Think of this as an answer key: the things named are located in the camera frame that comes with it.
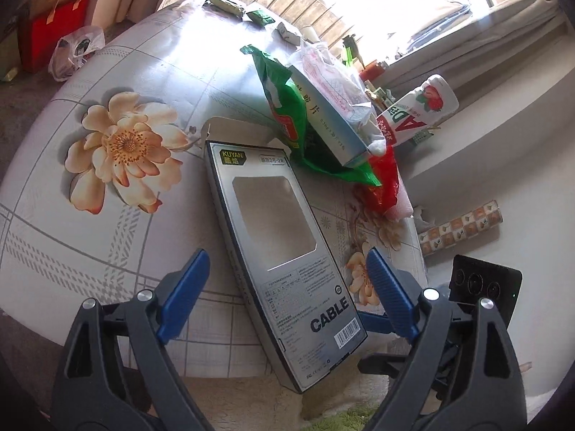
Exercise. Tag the yellow green snack packet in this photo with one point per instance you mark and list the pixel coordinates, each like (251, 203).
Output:
(227, 4)

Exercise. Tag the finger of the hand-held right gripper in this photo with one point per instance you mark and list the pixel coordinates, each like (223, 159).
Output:
(382, 363)
(375, 323)

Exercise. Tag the dark green snack packet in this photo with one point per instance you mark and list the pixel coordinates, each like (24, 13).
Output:
(259, 17)

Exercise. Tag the floral tablecloth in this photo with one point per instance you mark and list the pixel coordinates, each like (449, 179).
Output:
(90, 233)

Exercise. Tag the red plastic bag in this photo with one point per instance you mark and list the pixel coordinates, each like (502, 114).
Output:
(382, 179)

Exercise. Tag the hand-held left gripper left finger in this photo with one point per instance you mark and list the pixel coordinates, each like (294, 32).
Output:
(193, 287)

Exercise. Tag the red gift bag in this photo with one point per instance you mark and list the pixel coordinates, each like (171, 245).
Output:
(49, 36)

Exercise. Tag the white blue medicine box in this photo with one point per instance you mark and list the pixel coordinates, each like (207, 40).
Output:
(334, 137)

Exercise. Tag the green snack bag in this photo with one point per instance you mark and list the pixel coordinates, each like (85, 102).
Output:
(280, 94)

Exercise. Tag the white plastic bag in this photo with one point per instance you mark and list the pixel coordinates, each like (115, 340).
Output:
(76, 49)

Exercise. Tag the beige curtain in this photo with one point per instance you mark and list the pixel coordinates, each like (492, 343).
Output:
(494, 45)

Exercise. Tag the white-blue box in plastic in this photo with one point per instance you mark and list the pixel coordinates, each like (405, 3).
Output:
(332, 81)

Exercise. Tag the crumpled white paper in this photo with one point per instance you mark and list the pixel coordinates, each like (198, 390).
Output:
(423, 217)

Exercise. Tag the checkered wallpaper roll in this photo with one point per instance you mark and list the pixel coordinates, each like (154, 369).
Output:
(458, 229)

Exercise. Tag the white strawberry drink bottle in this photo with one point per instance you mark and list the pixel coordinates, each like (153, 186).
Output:
(417, 112)

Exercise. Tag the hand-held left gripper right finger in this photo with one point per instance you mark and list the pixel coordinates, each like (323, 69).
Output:
(386, 287)

